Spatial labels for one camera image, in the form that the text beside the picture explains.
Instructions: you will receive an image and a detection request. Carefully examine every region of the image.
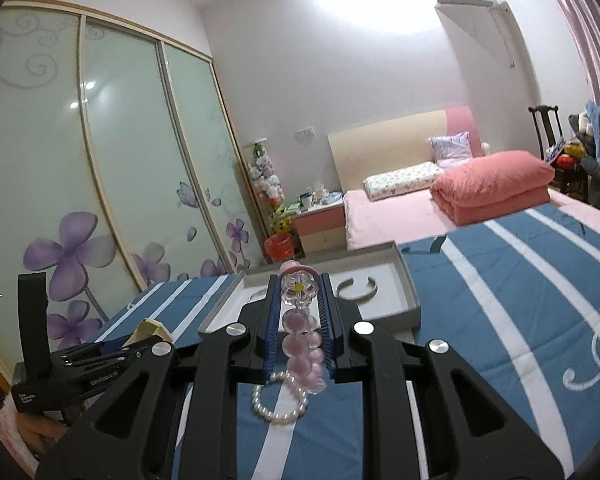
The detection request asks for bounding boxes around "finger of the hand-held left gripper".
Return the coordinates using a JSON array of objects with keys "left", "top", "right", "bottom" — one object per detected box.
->
[
  {"left": 60, "top": 336, "right": 156, "bottom": 361},
  {"left": 70, "top": 346, "right": 155, "bottom": 368}
]

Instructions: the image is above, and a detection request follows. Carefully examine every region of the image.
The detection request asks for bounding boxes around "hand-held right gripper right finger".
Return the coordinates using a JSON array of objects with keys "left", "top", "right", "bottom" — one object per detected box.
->
[{"left": 319, "top": 273, "right": 567, "bottom": 480}]

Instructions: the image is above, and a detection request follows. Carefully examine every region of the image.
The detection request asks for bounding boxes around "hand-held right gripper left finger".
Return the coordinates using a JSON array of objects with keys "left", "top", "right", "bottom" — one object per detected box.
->
[{"left": 35, "top": 274, "right": 283, "bottom": 480}]

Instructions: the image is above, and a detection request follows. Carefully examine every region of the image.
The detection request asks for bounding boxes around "pink bead flower bracelet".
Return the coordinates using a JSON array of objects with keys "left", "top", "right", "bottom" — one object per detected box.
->
[{"left": 279, "top": 261, "right": 328, "bottom": 394}]

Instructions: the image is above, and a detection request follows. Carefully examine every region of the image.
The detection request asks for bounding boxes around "yellow wristwatch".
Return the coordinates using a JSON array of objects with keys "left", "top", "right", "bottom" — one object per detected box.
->
[{"left": 131, "top": 317, "right": 173, "bottom": 347}]

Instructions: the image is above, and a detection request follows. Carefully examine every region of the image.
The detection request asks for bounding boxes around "white pearl bracelet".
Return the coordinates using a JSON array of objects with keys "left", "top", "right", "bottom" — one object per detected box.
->
[{"left": 251, "top": 370, "right": 311, "bottom": 427}]

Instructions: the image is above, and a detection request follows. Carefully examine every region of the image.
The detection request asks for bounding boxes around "grey cardboard tray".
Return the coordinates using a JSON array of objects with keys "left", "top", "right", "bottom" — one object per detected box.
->
[{"left": 197, "top": 241, "right": 422, "bottom": 339}]

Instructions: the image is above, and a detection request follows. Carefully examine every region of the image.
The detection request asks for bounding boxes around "silver cuff bangle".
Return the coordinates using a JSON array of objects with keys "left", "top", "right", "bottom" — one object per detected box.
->
[{"left": 337, "top": 276, "right": 380, "bottom": 303}]

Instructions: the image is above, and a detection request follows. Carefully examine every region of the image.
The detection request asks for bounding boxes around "red waste bin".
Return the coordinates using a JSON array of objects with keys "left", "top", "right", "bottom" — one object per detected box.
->
[{"left": 264, "top": 232, "right": 295, "bottom": 263}]

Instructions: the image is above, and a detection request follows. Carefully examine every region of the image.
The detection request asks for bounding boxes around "pink beige nightstand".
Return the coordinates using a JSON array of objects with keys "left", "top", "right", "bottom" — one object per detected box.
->
[{"left": 292, "top": 202, "right": 349, "bottom": 255}]

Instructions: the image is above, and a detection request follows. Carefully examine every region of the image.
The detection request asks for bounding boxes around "pink bed sheet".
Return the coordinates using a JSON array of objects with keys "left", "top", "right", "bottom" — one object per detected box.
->
[{"left": 343, "top": 187, "right": 600, "bottom": 252}]

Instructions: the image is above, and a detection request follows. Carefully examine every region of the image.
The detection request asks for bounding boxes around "blue white striped blanket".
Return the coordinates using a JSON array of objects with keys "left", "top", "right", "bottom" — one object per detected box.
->
[{"left": 97, "top": 200, "right": 600, "bottom": 480}]

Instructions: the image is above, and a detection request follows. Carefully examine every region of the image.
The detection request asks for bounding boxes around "tube of plush toys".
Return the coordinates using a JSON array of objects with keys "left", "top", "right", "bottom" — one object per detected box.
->
[{"left": 243, "top": 139, "right": 294, "bottom": 257}]

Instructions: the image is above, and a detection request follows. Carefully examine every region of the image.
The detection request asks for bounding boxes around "floral sliding door wardrobe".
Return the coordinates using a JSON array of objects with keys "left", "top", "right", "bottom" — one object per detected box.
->
[{"left": 0, "top": 0, "right": 255, "bottom": 392}]

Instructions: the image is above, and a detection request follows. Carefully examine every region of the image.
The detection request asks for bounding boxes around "white floral pillow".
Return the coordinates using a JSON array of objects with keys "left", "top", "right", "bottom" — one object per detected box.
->
[{"left": 363, "top": 161, "right": 449, "bottom": 203}]

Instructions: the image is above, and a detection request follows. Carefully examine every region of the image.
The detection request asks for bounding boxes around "beige pink bed headboard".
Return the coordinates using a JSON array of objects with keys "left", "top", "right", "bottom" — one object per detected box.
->
[{"left": 327, "top": 105, "right": 487, "bottom": 194}]

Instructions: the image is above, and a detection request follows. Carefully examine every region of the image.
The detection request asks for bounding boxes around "folded pink duvet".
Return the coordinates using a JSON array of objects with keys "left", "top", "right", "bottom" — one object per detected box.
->
[{"left": 429, "top": 150, "right": 557, "bottom": 226}]

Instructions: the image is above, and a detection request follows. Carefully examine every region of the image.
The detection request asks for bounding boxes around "purple pillow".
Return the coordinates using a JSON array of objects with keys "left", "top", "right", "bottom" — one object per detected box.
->
[{"left": 428, "top": 132, "right": 474, "bottom": 164}]

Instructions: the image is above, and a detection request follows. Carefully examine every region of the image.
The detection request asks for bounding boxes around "dark wooden chair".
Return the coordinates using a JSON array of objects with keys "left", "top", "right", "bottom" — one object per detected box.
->
[{"left": 528, "top": 104, "right": 571, "bottom": 191}]

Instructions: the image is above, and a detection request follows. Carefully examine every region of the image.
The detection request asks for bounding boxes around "pile of clothes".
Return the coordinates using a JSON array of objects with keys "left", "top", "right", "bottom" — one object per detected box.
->
[{"left": 567, "top": 100, "right": 600, "bottom": 213}]

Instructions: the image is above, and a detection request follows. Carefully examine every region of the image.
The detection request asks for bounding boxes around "pink curtain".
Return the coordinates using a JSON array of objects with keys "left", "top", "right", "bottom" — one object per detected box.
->
[{"left": 529, "top": 0, "right": 600, "bottom": 107}]

